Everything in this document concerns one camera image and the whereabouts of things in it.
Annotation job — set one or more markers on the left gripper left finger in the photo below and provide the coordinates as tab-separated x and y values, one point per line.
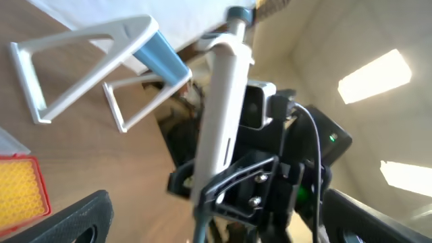
67	222

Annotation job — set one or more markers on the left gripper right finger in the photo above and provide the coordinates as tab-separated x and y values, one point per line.
364	226

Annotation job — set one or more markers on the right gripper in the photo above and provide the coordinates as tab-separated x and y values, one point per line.
287	189

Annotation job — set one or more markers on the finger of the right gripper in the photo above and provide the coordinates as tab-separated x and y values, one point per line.
179	180

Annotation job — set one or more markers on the white pipette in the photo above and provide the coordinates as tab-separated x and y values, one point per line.
224	101

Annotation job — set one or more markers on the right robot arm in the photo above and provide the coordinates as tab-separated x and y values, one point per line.
327	135

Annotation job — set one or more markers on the red and yellow tip box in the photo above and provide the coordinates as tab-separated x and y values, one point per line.
18	192

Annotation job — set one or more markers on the white and blue stand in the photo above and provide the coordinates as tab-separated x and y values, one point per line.
158	57

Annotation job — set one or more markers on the ceiling light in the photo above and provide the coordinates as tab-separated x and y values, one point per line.
374	76
408	177

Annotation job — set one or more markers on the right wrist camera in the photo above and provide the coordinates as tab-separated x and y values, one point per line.
260	101

